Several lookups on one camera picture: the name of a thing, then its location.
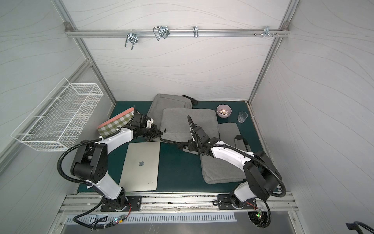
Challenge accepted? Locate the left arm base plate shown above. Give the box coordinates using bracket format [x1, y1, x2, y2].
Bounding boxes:
[100, 196, 142, 212]

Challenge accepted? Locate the aluminium crossbar rail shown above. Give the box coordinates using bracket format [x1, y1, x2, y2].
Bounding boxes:
[63, 22, 291, 39]

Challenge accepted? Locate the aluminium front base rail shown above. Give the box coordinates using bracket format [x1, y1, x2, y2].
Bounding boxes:
[58, 192, 299, 215]

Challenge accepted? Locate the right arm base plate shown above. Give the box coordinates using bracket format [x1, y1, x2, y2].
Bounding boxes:
[213, 194, 257, 210]

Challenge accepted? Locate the green checkered cloth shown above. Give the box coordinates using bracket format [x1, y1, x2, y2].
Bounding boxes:
[97, 112, 133, 137]

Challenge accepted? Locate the grey zippered laptop bag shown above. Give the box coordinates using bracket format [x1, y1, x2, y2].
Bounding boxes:
[147, 94, 198, 127]

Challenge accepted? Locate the clear plastic cup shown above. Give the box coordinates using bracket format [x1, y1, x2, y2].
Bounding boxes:
[237, 111, 248, 123]

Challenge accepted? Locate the white wire basket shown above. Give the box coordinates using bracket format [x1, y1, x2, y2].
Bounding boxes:
[11, 78, 103, 152]

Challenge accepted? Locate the black cable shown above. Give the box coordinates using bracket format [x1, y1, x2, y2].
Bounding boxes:
[204, 144, 287, 228]
[56, 130, 132, 230]

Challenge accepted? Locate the silver apple laptop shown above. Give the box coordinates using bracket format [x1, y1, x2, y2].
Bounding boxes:
[119, 141, 160, 193]

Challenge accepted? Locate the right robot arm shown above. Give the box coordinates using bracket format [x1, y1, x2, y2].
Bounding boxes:
[184, 123, 285, 209]

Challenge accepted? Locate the grey laptop sleeve bag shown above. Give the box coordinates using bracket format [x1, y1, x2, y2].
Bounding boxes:
[159, 108, 220, 155]

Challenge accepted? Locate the right black cable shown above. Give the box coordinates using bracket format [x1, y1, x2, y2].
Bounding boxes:
[204, 144, 287, 228]

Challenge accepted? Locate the pink bowl with contents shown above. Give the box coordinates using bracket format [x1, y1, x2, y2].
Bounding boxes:
[216, 104, 232, 119]

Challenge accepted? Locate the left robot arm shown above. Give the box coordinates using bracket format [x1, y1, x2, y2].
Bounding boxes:
[71, 113, 163, 211]

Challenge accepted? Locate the white slotted cable duct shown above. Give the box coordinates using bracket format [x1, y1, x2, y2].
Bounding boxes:
[65, 212, 237, 225]

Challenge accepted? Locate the left black cable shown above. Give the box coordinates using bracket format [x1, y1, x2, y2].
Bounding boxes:
[56, 130, 132, 230]

